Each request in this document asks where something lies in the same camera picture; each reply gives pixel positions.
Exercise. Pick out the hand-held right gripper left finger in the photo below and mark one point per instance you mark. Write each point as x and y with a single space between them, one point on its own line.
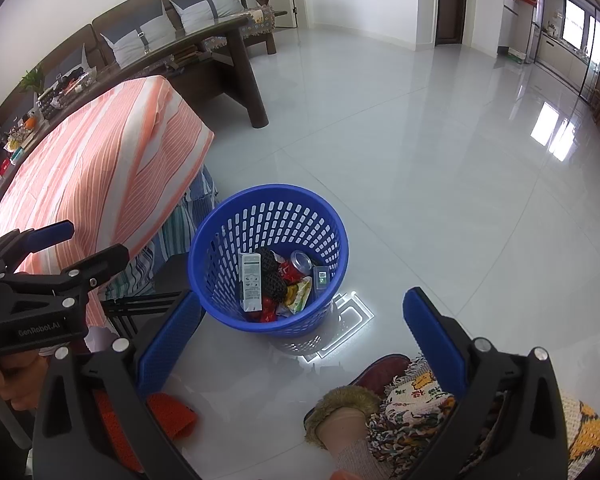
170 340

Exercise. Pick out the black folding table frame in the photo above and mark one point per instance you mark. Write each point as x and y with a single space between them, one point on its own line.
140 305

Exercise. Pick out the floral sofa cover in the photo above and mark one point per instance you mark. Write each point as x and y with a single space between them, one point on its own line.
250 25

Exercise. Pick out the grey blue cushion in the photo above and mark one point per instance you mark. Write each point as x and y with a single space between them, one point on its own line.
140 35
65 67
205 5

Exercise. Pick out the blue plastic basket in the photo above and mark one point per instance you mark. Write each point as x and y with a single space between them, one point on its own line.
300 322

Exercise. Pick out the maroon fur-lined slipper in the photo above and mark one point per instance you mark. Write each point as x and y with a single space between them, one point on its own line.
340 400

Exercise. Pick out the green white box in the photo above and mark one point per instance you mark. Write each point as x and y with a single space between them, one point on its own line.
517 55

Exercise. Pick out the white carton box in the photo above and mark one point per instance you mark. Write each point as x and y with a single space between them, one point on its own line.
251 282

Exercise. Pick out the orange white striped tablecloth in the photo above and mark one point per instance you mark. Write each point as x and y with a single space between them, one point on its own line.
95 160

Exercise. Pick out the green round tin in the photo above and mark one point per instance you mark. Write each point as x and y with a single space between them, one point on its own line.
15 156

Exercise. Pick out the green potted plant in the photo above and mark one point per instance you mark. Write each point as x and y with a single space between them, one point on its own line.
31 80

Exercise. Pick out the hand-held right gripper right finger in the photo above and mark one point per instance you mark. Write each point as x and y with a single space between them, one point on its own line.
432 332

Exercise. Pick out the glass fruit bowl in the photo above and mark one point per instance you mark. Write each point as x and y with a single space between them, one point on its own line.
17 139

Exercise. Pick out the brown wooden sofa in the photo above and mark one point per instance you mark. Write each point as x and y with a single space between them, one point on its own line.
125 15

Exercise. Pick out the crushed red can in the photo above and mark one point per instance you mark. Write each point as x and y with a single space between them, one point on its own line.
295 270

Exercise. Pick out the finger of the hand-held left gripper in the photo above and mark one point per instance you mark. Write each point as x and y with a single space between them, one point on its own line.
100 260
55 232

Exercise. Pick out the glass snack tray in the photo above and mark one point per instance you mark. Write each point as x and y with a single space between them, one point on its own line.
67 90

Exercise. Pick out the dark wooden coffee table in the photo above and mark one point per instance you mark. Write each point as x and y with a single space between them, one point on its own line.
245 75

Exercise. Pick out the kitchen counter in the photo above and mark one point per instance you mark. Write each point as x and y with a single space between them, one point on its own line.
560 55

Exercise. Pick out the person's left hand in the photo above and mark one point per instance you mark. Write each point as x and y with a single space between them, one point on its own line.
10 380

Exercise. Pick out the red wrapper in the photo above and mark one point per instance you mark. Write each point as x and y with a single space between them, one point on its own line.
267 310

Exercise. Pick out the dark brown door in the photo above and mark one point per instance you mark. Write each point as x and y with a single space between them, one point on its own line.
450 5

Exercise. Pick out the orange mesh object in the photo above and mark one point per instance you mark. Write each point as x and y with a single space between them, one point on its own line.
172 412

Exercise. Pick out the yellow snack packet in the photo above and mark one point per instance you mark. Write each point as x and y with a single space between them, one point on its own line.
297 297

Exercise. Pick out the clear plastic card box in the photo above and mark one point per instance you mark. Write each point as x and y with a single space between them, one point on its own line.
321 278

